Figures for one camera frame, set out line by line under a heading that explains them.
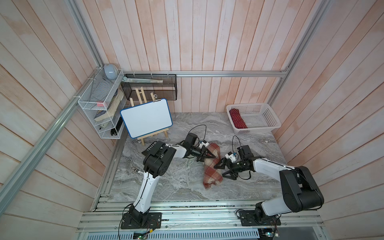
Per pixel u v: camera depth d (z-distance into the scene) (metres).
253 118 1.18
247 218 0.73
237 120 1.11
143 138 0.98
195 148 0.88
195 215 0.75
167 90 1.07
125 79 0.90
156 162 0.59
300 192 0.44
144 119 0.91
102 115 0.79
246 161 0.69
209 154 0.90
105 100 0.78
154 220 0.73
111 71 0.83
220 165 0.79
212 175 0.80
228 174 0.82
